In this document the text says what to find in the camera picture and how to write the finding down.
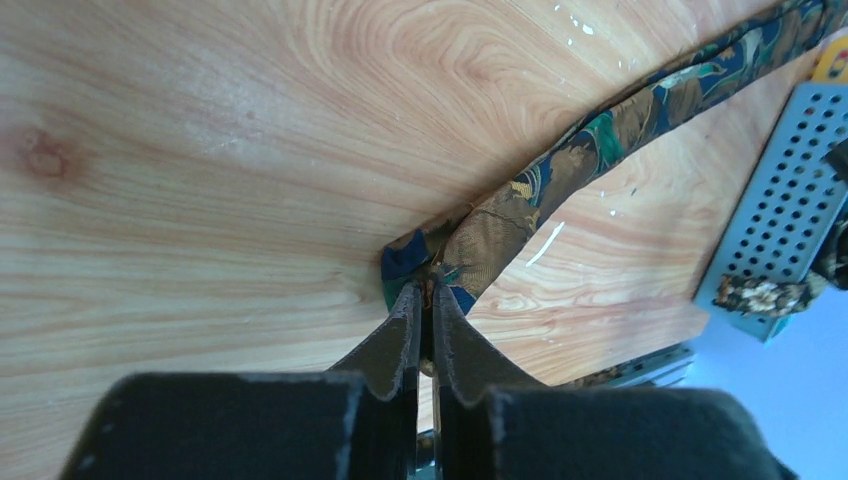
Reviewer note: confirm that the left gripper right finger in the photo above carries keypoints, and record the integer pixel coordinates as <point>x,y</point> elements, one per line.
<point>495,421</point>

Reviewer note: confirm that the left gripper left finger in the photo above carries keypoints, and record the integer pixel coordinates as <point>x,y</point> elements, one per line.
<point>355,420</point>

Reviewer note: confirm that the blue green brown tie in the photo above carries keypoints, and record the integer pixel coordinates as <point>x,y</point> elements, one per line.
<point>471,245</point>

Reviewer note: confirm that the floral tie end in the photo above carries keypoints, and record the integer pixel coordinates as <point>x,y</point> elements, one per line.
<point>766,298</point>

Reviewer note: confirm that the blue perforated plastic basket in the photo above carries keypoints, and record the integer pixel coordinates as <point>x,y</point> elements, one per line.
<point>791,201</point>

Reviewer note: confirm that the dark floral tie in basket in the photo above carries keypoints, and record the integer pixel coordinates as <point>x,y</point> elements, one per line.
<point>831,261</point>

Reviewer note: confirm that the aluminium frame rails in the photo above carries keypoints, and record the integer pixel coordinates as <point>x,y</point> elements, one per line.
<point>662,368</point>

